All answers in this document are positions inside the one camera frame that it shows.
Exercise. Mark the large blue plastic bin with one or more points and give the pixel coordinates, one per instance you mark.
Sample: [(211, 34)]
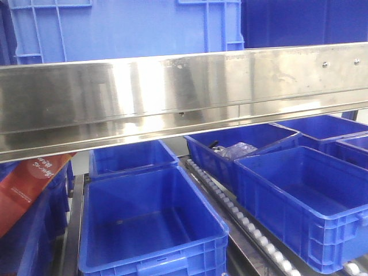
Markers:
[(67, 31)]

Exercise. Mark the blue bin with plastic bag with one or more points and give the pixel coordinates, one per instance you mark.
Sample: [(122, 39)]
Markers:
[(266, 138)]

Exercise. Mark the clear plastic bag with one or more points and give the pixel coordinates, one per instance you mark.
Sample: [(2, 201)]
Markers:
[(235, 151)]

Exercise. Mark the blue bin rear left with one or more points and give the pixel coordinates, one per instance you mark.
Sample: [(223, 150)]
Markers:
[(130, 159)]

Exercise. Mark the blue bin lower left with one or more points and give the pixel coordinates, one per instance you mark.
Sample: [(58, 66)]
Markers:
[(153, 223)]

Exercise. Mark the white roller track lower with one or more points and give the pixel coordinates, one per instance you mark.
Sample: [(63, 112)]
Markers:
[(251, 251)]

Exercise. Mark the white roller track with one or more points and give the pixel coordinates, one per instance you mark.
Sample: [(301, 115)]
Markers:
[(356, 267), (251, 251)]

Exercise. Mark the blue bin rear middle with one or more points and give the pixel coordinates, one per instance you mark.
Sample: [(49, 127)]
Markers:
[(319, 131)]

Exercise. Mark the blue upper right bin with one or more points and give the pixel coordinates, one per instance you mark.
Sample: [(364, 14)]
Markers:
[(290, 23)]

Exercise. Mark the blue bin lower middle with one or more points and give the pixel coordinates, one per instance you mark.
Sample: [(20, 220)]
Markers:
[(314, 203)]

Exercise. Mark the red cardboard box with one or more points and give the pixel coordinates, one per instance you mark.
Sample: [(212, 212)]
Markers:
[(22, 187)]

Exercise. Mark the blue bin with red items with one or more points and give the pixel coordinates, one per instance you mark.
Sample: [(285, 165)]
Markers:
[(353, 150)]

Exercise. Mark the white roller track right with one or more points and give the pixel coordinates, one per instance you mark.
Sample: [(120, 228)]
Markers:
[(356, 267)]

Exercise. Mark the stainless steel shelf rail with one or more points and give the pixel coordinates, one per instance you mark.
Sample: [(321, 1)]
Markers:
[(55, 108)]

